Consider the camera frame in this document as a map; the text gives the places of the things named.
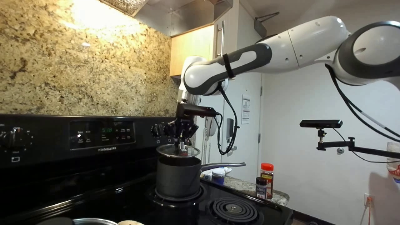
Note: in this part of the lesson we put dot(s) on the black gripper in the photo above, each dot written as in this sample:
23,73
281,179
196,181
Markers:
184,126

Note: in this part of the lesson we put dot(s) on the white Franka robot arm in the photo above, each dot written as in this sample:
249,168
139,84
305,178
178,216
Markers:
300,42

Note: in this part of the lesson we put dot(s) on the black stove knob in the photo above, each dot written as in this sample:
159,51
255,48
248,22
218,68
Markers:
16,139
155,129

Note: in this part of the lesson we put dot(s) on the blue jar white lid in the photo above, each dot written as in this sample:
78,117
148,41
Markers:
218,178

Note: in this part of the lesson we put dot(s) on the red lid pepper flakes jar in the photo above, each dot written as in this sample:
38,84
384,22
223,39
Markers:
268,167

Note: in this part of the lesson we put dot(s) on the small spice jar black lid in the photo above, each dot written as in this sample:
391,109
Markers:
261,189

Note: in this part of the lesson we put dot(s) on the black electric stove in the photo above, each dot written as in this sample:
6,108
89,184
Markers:
50,183

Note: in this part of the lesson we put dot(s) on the black door lock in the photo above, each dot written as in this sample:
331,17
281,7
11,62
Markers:
229,129

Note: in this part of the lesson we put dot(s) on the white plastic bag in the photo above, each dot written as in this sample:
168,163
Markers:
226,172

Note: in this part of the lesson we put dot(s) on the white paper notice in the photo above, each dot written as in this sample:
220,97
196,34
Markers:
245,111

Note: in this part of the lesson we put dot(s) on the wood cabinet white door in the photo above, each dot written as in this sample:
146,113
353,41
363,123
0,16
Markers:
191,51

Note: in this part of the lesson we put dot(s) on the coil burner element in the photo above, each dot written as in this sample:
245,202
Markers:
233,211

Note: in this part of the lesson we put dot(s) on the wooden cooking utensil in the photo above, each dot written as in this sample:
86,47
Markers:
131,223

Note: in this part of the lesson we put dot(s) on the steel range hood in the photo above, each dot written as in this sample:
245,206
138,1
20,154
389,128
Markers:
175,17

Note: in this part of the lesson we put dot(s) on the clear wine glass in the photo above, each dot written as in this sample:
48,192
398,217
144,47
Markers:
394,167

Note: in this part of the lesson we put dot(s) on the pale pink cloth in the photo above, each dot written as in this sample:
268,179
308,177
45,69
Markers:
385,201

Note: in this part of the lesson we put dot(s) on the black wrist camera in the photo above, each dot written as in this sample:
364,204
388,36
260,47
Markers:
195,111

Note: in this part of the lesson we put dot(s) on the white wall phone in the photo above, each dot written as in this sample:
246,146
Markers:
211,127

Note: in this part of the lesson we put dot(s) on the grey wall bracket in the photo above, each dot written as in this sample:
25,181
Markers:
261,26

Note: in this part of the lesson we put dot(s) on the black stereo camera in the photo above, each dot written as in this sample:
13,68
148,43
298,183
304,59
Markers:
320,124

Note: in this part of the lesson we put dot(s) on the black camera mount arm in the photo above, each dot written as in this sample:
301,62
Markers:
333,146

